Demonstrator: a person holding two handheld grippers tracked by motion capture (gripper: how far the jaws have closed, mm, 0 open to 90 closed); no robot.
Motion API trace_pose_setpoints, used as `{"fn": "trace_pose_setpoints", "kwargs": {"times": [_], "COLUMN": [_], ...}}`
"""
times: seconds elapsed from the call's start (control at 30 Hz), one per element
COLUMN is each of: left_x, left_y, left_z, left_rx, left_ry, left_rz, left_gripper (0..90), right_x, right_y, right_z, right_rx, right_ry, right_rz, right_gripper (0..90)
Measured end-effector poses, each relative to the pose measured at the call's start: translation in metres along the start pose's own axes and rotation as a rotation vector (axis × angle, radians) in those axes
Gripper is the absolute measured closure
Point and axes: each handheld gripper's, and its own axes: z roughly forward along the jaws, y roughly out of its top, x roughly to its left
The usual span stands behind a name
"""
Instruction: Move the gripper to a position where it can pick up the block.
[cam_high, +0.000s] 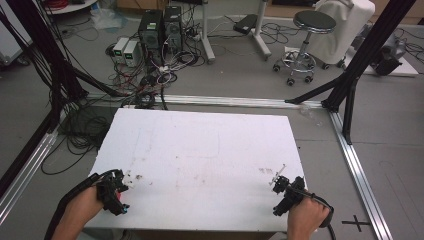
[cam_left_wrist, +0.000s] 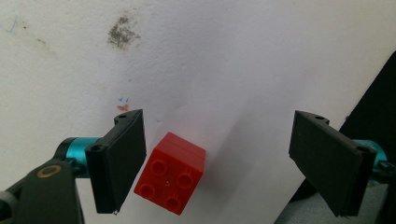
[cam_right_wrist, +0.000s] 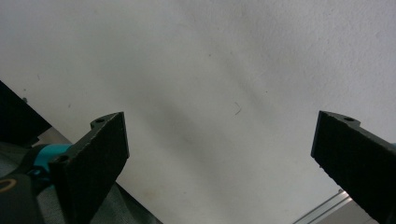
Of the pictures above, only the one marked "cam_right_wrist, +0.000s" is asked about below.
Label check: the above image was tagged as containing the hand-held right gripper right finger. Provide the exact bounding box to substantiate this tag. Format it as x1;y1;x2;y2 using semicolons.
310;110;396;224

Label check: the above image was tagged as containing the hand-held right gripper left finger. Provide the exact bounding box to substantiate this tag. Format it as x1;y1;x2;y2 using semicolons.
49;111;131;224

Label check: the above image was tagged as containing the aluminium frame rail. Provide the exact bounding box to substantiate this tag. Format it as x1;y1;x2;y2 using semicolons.
292;189;354;224

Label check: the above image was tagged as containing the black panel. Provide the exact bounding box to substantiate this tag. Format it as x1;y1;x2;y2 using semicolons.
0;79;53;147

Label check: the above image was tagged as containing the teal and black device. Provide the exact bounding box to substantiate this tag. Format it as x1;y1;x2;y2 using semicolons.
12;143;75;195

